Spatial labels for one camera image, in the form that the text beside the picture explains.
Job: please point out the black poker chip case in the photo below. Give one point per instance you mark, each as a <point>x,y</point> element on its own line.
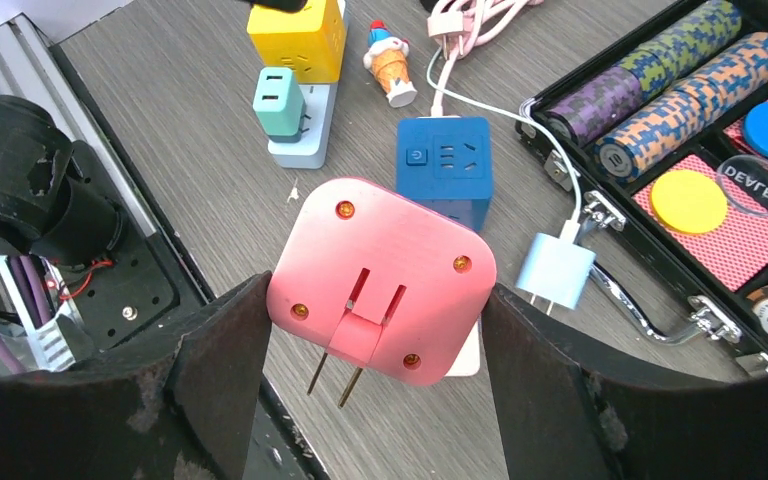
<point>670,95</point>

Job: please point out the yellow cube adapter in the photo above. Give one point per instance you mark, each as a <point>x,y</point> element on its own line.
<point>310,42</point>

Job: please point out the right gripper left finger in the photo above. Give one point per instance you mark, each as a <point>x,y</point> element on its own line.
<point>175,402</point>

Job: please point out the small cone figurine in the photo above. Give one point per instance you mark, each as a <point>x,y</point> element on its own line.
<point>386,60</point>

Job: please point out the clear dealer button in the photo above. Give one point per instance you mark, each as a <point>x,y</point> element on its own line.
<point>744,181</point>

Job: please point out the blue cube socket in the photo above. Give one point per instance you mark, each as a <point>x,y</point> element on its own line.
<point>446,165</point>

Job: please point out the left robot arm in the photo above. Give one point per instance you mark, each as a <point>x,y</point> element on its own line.
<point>73,257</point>

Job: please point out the light blue power strip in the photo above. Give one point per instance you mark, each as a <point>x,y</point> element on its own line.
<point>309,152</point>

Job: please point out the yellow round chip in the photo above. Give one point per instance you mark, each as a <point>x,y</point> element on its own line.
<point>688,202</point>

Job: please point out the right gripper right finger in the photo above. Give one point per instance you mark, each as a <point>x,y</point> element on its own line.
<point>572,407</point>

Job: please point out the pink square adapter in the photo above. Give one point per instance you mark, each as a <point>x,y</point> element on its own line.
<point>380,282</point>

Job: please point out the light blue usb charger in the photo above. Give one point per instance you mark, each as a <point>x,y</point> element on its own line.
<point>556,270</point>

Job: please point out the teal small cube adapter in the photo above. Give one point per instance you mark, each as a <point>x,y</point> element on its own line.
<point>279,104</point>

